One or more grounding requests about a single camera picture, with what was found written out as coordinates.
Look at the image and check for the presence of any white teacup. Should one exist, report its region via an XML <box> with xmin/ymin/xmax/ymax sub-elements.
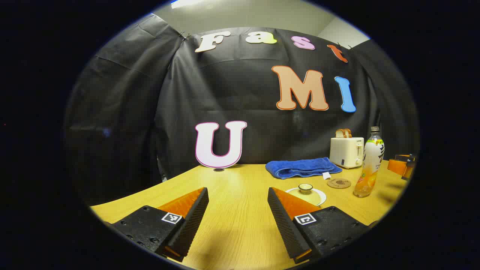
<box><xmin>285</xmin><ymin>187</ymin><xmax>327</xmax><ymax>207</ymax></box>

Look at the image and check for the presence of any white teacup lid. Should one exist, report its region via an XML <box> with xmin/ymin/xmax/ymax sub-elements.
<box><xmin>289</xmin><ymin>183</ymin><xmax>322</xmax><ymax>205</ymax></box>

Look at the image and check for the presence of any black backdrop cloth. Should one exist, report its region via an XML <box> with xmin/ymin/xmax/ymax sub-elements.
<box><xmin>64</xmin><ymin>13</ymin><xmax>419</xmax><ymax>199</ymax></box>

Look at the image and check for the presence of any clear water bottle white label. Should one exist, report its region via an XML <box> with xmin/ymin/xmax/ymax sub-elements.
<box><xmin>353</xmin><ymin>126</ymin><xmax>385</xmax><ymax>198</ymax></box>

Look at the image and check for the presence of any folded blue towel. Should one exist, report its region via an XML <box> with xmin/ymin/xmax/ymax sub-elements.
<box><xmin>265</xmin><ymin>157</ymin><xmax>342</xmax><ymax>180</ymax></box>

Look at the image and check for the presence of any white toaster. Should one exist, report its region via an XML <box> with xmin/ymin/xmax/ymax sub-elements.
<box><xmin>329</xmin><ymin>136</ymin><xmax>365</xmax><ymax>169</ymax></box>

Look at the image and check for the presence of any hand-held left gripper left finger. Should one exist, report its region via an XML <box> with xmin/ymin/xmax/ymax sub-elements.
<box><xmin>112</xmin><ymin>187</ymin><xmax>209</xmax><ymax>262</ymax></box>

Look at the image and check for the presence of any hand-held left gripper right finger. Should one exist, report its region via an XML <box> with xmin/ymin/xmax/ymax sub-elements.
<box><xmin>267</xmin><ymin>187</ymin><xmax>372</xmax><ymax>264</ymax></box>

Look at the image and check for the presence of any round brown coaster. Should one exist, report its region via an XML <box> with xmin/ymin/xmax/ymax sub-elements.
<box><xmin>327</xmin><ymin>178</ymin><xmax>352</xmax><ymax>189</ymax></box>

